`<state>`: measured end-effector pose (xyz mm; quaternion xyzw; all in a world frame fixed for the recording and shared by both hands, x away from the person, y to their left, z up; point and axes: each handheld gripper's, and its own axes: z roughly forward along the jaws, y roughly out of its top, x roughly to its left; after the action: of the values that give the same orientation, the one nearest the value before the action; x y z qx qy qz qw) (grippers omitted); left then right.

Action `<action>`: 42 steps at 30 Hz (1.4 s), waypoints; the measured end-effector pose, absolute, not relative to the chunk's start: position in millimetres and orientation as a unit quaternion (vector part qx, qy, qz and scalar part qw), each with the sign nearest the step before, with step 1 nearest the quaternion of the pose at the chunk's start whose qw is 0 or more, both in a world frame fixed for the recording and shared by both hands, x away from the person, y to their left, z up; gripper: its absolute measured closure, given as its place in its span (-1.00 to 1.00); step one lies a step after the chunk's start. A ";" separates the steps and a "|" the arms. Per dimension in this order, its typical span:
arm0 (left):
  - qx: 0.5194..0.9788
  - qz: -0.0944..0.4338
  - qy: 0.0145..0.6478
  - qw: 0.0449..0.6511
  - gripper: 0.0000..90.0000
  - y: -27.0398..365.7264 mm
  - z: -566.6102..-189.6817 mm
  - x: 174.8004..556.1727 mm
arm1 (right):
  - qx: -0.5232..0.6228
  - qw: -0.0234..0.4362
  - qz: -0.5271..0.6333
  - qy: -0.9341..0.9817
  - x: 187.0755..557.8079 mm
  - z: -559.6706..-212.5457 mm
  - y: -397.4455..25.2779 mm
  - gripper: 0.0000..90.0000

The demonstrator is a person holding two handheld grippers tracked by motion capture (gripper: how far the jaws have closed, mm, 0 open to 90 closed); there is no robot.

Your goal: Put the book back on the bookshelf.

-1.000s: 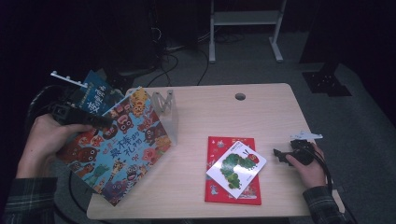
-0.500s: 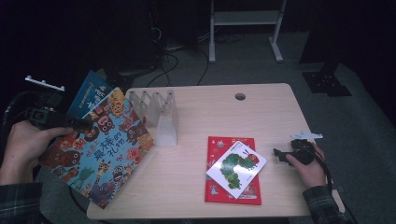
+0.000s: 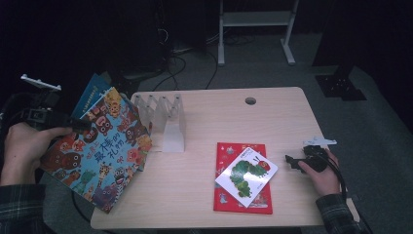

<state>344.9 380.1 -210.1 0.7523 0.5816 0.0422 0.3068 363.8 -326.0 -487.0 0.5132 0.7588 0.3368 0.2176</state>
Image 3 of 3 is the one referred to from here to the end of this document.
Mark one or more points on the clear acrylic book rack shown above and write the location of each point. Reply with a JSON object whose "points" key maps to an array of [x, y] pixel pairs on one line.
{"points": [[173, 139]]}

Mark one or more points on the blue monster picture book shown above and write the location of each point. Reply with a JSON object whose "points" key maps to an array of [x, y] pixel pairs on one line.
{"points": [[91, 94]]}

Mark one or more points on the grey tape strip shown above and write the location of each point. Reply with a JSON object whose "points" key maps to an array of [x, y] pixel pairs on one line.
{"points": [[352, 197]]}

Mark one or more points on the red picture book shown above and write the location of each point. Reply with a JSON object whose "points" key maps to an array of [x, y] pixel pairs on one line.
{"points": [[222, 156]]}

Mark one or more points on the person's left hand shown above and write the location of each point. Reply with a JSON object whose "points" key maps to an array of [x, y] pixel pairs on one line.
{"points": [[22, 152]]}

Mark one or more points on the dark equipment cabinet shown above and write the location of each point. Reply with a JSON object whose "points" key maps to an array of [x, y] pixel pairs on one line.
{"points": [[139, 39]]}

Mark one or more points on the black stand with base plate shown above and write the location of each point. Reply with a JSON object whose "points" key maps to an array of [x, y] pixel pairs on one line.
{"points": [[341, 86], [126, 84]]}

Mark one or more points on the white metal stand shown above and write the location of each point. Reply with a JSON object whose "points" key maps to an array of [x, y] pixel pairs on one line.
{"points": [[256, 18]]}

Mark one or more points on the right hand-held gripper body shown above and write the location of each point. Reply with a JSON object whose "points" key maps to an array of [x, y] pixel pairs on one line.
{"points": [[315, 159]]}

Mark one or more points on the colourful animals picture book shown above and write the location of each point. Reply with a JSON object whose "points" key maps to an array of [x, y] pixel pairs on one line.
{"points": [[104, 156]]}

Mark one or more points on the person's right hand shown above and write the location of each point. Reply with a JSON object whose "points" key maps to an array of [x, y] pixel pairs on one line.
{"points": [[326, 180]]}

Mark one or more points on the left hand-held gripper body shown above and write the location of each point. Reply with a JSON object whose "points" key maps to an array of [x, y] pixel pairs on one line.
{"points": [[45, 113]]}

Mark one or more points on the white caterpillar picture book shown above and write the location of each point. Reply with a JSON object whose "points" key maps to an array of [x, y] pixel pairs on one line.
{"points": [[246, 175]]}

